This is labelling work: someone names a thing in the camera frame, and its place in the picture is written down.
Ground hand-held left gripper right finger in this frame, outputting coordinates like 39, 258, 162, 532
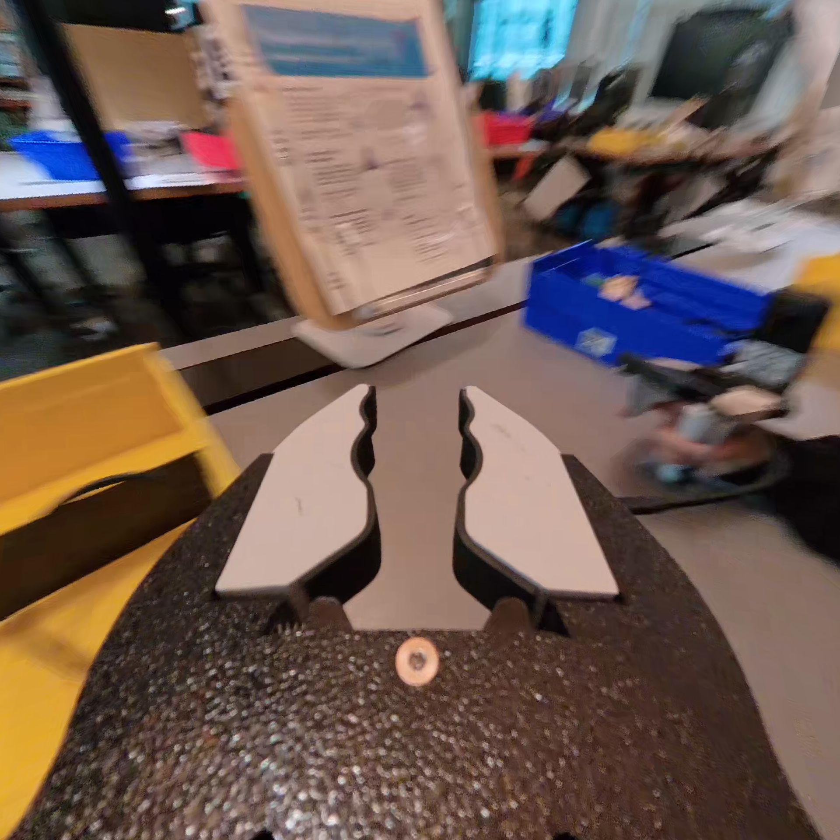
453, 385, 622, 609

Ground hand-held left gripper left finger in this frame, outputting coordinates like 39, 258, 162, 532
215, 385, 383, 609

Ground blue plastic bin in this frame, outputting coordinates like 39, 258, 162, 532
523, 241, 775, 368

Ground yellow plastic bin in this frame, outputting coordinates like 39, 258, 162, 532
791, 255, 840, 312
0, 343, 240, 828

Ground person's right forearm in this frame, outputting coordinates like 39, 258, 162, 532
771, 433, 840, 581

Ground person's right hand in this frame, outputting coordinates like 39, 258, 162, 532
633, 420, 782, 490

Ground wooden document stand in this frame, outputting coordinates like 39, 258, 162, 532
200, 0, 506, 370

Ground small yellow parts bin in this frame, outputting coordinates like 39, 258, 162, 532
587, 128, 657, 158

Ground large black monitor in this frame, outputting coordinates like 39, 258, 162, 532
650, 10, 796, 120

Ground printed paper sheets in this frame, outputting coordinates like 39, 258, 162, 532
243, 0, 496, 316

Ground red plastic bin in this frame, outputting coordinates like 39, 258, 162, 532
182, 130, 238, 173
481, 110, 534, 147

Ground black metal pole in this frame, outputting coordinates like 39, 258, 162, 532
25, 0, 173, 342

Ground blue storage bin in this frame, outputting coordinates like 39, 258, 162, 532
10, 130, 130, 182

